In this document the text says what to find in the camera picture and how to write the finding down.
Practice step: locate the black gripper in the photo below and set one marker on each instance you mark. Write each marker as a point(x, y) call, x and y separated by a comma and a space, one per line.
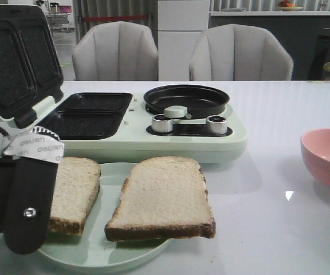
point(36, 154)

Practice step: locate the bread slice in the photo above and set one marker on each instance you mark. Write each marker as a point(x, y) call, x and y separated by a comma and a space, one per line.
point(163, 197)
point(76, 190)

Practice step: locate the green breakfast maker lid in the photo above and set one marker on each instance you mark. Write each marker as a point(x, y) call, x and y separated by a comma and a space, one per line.
point(30, 73)

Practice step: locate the pink bowl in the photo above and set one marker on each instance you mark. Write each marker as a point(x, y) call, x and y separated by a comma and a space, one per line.
point(315, 149)

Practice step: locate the green breakfast maker base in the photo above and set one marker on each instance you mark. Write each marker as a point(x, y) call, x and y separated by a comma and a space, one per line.
point(116, 127)

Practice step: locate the light green round plate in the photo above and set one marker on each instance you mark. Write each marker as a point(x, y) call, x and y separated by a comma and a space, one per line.
point(91, 252)

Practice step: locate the left silver control knob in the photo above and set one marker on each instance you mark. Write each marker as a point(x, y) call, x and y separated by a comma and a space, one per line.
point(161, 124)

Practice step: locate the silver control knob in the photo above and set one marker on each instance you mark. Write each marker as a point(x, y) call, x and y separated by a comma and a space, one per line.
point(161, 124)
point(216, 125)

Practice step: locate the left grey upholstered chair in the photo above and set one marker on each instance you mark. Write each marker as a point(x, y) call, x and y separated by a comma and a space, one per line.
point(116, 51)

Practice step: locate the grey upholstered chair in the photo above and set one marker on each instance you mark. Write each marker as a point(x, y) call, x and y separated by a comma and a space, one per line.
point(116, 51)
point(236, 52)

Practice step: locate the black round frying pan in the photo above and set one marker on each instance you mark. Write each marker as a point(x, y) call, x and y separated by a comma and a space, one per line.
point(200, 101)

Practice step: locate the right silver control knob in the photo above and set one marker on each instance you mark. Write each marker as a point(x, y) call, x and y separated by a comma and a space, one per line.
point(216, 125)

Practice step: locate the white refrigerator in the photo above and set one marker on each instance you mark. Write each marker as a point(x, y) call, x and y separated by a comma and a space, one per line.
point(179, 25)

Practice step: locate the right grey upholstered chair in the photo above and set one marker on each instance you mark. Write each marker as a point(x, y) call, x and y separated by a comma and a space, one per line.
point(236, 52)

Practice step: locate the fruit plate on counter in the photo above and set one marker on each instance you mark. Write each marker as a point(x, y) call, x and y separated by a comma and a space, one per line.
point(286, 5)

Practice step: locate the dark kitchen counter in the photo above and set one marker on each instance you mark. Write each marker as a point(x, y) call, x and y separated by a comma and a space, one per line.
point(304, 34)

